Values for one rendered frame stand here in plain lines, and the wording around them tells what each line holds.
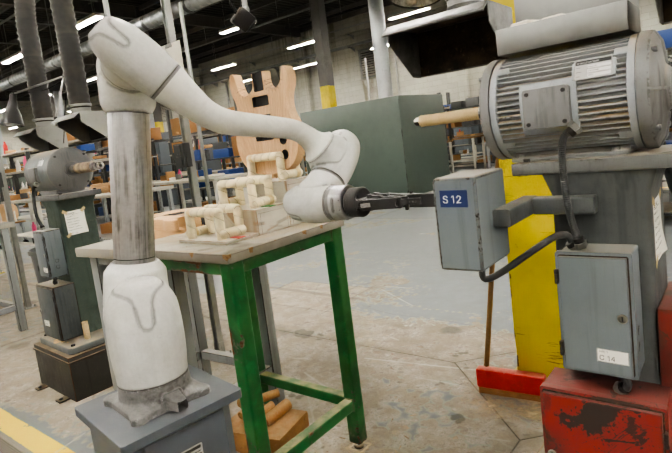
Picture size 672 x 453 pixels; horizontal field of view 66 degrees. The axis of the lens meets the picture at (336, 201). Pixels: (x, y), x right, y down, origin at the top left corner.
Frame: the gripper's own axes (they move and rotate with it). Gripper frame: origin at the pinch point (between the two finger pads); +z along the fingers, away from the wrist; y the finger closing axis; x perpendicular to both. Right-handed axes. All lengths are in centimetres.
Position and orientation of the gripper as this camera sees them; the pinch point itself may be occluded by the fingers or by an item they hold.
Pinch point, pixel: (423, 200)
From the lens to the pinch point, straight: 118.8
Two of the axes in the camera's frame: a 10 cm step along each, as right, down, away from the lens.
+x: -1.2, -9.9, -1.2
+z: 7.8, -0.3, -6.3
